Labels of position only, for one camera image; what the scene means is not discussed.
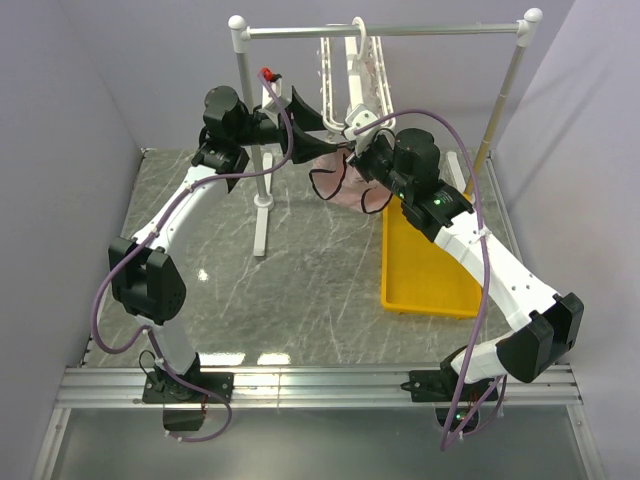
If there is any white plastic clip hanger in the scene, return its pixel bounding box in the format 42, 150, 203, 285
319, 17, 394, 138

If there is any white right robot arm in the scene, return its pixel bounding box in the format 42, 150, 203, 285
352, 128, 584, 402

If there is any white pink underwear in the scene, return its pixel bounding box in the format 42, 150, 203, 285
358, 47, 387, 115

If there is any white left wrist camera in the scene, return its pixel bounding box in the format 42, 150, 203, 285
258, 67, 287, 116

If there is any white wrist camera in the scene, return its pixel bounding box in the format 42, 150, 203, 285
343, 104, 383, 156
258, 67, 287, 116

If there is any white metal clothes rack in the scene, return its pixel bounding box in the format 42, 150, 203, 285
226, 7, 545, 258

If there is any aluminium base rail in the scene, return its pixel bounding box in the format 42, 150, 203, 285
33, 364, 606, 479

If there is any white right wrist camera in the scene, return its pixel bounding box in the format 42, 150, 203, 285
343, 104, 383, 156

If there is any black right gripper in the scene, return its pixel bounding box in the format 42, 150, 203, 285
347, 134, 412, 200

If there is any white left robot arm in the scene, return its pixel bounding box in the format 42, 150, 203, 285
107, 86, 337, 441

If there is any yellow plastic tray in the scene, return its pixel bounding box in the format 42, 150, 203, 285
381, 198, 482, 319

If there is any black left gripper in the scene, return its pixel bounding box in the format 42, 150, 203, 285
234, 87, 338, 164

